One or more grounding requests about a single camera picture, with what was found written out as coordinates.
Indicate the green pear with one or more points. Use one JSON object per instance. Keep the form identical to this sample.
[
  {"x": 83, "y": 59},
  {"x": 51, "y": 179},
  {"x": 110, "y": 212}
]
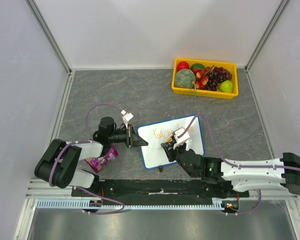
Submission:
[{"x": 226, "y": 86}]

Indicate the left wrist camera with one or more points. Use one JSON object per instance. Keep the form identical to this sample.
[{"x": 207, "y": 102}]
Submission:
[{"x": 126, "y": 117}]

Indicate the white slotted cable duct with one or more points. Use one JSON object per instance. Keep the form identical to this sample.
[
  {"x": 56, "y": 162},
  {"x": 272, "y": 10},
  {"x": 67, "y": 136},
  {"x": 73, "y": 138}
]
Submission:
[{"x": 91, "y": 204}]

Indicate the green round fruit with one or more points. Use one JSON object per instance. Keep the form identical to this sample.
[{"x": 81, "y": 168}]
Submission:
[{"x": 197, "y": 66}]

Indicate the purple snack bag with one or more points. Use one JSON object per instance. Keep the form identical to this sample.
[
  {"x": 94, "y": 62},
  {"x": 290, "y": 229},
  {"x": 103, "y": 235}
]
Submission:
[{"x": 97, "y": 164}]

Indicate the blue framed whiteboard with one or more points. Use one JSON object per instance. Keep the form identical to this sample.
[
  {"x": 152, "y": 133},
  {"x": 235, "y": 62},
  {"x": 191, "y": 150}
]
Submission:
[{"x": 157, "y": 133}]

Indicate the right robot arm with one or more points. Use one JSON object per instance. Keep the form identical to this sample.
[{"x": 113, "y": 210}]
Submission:
[{"x": 239, "y": 176}]

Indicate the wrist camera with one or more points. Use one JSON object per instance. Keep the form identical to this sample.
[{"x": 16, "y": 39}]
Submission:
[
  {"x": 126, "y": 117},
  {"x": 179, "y": 137}
]

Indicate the yellow plastic fruit bin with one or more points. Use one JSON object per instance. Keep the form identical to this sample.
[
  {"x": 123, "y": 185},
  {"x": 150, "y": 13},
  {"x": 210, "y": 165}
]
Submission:
[{"x": 231, "y": 67}]

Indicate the red apple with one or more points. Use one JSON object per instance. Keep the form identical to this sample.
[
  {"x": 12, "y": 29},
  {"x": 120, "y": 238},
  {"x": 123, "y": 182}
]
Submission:
[{"x": 182, "y": 65}]

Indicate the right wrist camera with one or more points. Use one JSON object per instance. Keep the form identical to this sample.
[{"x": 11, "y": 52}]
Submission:
[{"x": 179, "y": 137}]

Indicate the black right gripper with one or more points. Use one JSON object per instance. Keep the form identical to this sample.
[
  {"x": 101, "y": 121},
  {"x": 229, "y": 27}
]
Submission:
[{"x": 172, "y": 150}]

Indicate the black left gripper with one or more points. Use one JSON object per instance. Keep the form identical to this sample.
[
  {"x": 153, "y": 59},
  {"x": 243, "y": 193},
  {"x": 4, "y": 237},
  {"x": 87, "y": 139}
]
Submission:
[{"x": 132, "y": 139}]

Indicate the green netted melon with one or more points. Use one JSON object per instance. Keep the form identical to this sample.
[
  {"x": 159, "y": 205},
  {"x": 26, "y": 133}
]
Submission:
[{"x": 184, "y": 78}]

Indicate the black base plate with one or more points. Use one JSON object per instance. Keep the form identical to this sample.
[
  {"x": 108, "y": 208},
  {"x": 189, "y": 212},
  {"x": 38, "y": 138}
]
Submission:
[{"x": 164, "y": 191}]

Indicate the white orange marker pen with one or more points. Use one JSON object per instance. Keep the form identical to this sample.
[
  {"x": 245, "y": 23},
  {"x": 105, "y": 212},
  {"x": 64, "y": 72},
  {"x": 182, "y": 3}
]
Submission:
[{"x": 168, "y": 140}]

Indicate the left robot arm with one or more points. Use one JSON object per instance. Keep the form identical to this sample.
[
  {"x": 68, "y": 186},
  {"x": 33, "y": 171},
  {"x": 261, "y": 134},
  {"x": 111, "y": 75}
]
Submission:
[{"x": 59, "y": 164}]

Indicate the dark purple grape bunch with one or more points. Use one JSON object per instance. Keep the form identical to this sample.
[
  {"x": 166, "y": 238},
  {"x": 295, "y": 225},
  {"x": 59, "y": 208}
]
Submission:
[{"x": 217, "y": 76}]

